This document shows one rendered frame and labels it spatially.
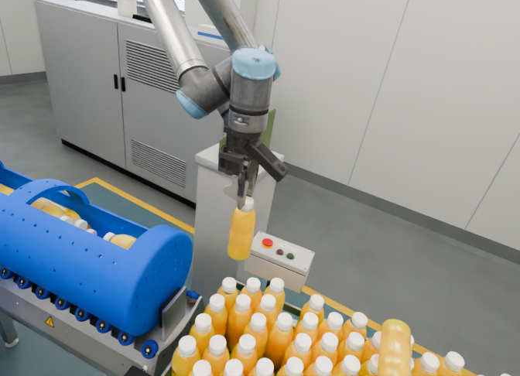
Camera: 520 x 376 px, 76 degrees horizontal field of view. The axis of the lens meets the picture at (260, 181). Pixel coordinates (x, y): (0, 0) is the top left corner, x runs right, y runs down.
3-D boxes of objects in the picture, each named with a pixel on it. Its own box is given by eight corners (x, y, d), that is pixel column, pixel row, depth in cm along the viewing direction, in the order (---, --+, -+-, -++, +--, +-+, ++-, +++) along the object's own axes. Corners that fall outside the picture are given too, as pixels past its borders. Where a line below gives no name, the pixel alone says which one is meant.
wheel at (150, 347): (148, 336, 87) (143, 337, 85) (162, 343, 86) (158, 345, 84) (141, 353, 87) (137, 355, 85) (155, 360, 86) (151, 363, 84)
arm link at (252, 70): (273, 49, 74) (280, 58, 66) (266, 104, 81) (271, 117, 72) (231, 45, 73) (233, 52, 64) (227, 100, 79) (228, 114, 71)
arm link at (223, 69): (214, 61, 86) (213, 72, 75) (252, 36, 84) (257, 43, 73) (234, 91, 91) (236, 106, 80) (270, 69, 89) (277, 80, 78)
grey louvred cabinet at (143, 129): (98, 132, 410) (84, 1, 338) (244, 197, 331) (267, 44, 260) (56, 145, 367) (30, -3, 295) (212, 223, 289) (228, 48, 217)
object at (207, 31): (205, 35, 254) (206, 24, 251) (233, 41, 248) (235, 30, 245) (197, 36, 244) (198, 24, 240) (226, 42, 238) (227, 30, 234)
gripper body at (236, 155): (230, 162, 88) (234, 119, 82) (260, 171, 86) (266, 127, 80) (217, 173, 82) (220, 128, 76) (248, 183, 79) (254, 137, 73)
